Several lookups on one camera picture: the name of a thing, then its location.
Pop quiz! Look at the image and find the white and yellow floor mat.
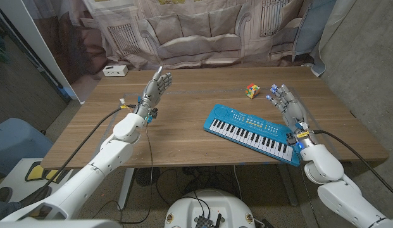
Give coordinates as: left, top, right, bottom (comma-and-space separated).
0, 158, 73, 203

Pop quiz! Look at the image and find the black cable tangle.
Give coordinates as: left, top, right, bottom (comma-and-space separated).
158, 166, 242, 203

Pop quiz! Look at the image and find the black module on torso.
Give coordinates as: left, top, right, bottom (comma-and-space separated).
193, 213, 223, 228

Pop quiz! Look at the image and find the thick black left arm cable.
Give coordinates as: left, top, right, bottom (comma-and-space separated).
25, 104, 139, 203

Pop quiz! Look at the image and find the colourful puzzle cube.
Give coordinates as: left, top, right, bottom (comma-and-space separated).
245, 83, 261, 99

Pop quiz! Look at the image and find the round black fan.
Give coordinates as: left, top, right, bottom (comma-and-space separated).
135, 167, 161, 187

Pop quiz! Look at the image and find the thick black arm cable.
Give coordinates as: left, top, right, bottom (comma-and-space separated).
25, 104, 139, 203
312, 129, 393, 200

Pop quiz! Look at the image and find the white table leg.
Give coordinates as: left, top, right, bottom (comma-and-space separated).
117, 167, 135, 210

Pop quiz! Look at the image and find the printed living room backdrop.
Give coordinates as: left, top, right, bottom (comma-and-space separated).
25, 0, 357, 77

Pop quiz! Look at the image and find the white door frame panel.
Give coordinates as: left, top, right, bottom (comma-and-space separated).
0, 0, 86, 105

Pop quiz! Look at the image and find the blue-grey seat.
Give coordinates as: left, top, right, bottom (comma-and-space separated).
0, 117, 54, 175

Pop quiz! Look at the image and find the blue toy piano keyboard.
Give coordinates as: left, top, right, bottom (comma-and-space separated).
203, 103, 301, 167

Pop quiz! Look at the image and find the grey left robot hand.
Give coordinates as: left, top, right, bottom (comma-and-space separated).
134, 65, 173, 123

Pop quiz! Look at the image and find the white power strip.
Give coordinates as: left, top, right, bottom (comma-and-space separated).
102, 65, 129, 77

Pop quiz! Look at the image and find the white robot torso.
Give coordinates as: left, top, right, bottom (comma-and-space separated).
164, 189, 256, 228

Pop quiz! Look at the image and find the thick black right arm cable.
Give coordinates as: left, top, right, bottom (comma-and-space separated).
312, 129, 393, 200

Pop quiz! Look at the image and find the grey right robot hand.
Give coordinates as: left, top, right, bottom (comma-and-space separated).
265, 83, 319, 149

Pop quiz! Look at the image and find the thin black left wrist cable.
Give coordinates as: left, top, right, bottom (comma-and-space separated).
115, 123, 154, 225

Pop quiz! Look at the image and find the person leg in jeans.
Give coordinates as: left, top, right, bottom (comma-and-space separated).
0, 201, 23, 222

